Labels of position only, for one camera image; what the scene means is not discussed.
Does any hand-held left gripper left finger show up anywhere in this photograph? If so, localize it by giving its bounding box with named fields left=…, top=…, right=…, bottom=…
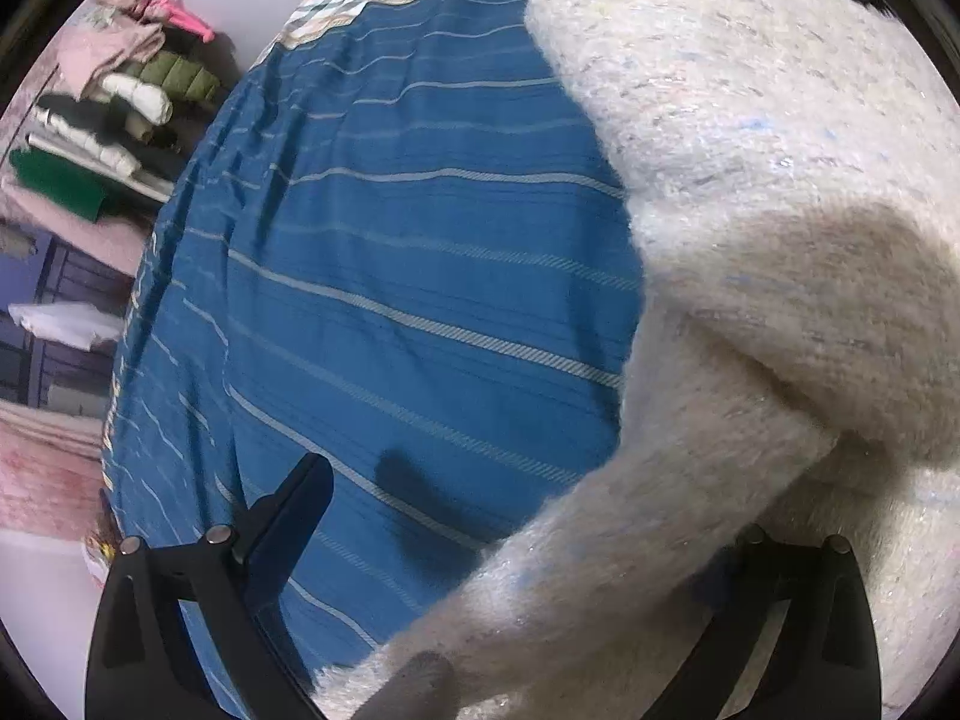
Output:
left=84, top=452, right=336, bottom=720

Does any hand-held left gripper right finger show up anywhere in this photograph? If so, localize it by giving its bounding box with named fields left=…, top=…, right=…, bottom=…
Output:
left=660, top=525, right=884, bottom=720

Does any white fuzzy sweater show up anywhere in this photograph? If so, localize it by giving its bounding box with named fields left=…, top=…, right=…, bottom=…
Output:
left=311, top=0, right=960, bottom=720

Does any pink floral curtain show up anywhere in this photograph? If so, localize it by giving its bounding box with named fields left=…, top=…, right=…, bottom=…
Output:
left=0, top=399, right=107, bottom=541

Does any white cloth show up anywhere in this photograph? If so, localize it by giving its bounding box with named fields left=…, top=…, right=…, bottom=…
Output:
left=7, top=302, right=125, bottom=351

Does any blue striped plaid bedspread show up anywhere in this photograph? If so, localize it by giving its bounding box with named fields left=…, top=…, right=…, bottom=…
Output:
left=101, top=0, right=646, bottom=720

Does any pale pink garment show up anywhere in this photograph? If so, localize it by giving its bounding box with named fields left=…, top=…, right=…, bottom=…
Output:
left=0, top=180, right=151, bottom=275

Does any white long jacket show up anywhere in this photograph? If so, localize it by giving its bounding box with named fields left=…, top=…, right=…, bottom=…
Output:
left=26, top=109, right=175, bottom=201

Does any white puffer jacket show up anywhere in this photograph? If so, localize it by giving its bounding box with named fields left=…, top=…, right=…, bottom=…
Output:
left=101, top=73, right=173, bottom=125

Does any black garment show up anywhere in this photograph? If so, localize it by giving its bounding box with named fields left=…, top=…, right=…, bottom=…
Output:
left=37, top=94, right=188, bottom=181

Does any olive green puffer jacket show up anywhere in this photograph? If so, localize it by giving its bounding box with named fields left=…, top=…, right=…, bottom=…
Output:
left=124, top=52, right=226, bottom=106

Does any pink fleece coat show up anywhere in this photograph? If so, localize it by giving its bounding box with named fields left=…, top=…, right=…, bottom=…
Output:
left=56, top=0, right=166, bottom=91

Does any hot pink hanging garment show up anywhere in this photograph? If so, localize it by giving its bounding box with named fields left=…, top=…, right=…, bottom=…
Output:
left=146, top=0, right=215, bottom=42

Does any dark window frame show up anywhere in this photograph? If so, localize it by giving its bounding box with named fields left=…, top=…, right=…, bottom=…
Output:
left=0, top=229, right=132, bottom=413

